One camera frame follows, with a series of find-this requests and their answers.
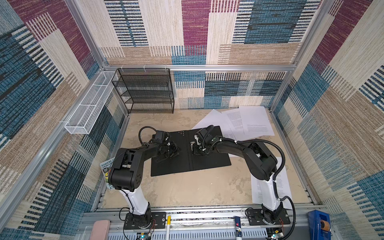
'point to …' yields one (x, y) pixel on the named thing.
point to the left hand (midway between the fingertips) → (181, 149)
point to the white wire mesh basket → (80, 121)
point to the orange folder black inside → (186, 160)
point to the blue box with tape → (319, 225)
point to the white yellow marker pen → (169, 220)
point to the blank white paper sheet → (216, 118)
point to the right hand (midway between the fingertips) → (193, 154)
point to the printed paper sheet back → (233, 119)
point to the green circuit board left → (143, 235)
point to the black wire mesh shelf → (145, 89)
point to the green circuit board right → (277, 235)
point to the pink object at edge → (100, 230)
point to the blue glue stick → (237, 221)
